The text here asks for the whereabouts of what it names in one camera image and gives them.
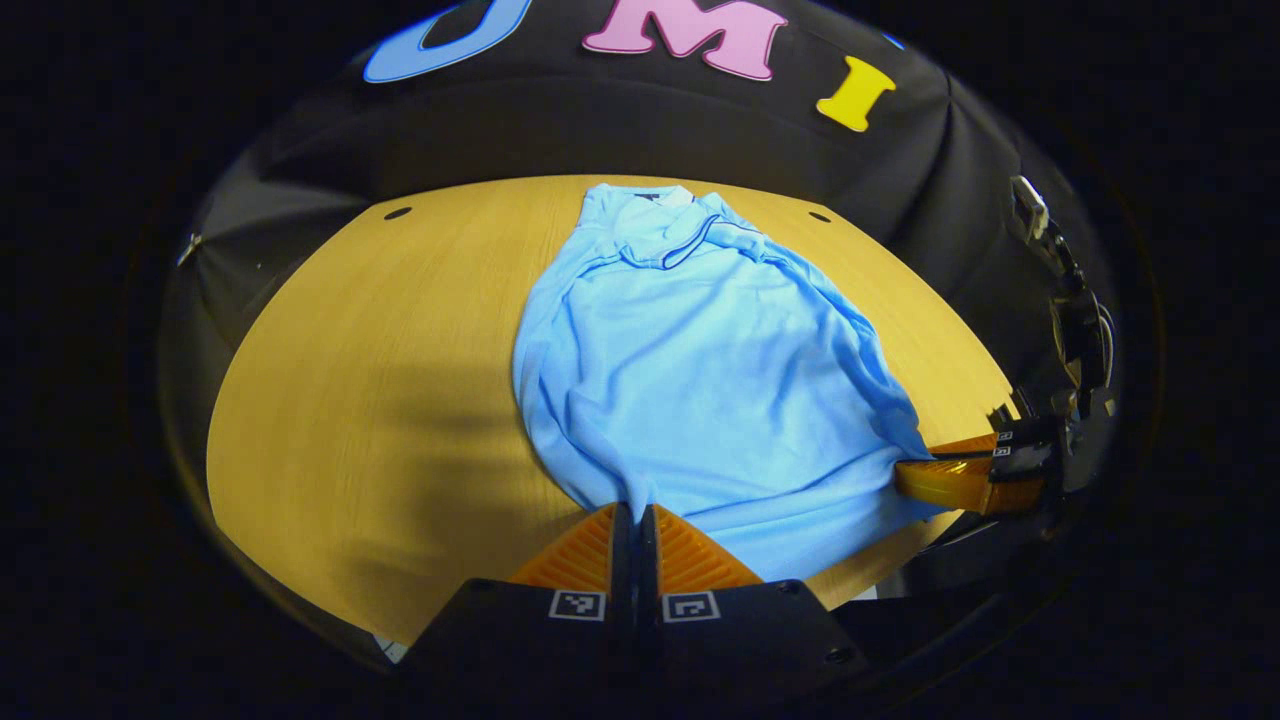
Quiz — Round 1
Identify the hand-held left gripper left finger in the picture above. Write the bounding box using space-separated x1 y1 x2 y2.
400 502 637 693

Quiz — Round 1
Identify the black backdrop cloth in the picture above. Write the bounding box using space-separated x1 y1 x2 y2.
160 0 1113 441

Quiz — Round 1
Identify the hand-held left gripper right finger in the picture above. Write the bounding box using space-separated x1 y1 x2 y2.
640 503 873 693

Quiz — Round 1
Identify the light blue T-shirt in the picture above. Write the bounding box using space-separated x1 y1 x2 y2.
512 183 951 583

